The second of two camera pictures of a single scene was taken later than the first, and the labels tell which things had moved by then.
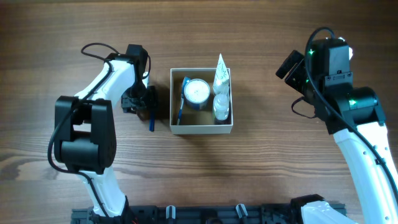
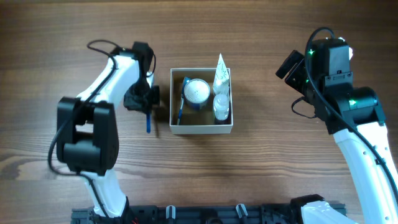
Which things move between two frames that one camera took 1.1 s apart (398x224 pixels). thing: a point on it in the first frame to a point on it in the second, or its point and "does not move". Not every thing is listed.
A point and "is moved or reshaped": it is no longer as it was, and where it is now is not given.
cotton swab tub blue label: [196, 94] does not move
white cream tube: [221, 84] does not move
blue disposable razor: [152, 124] is moved or reshaped
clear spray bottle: [221, 106] does not move
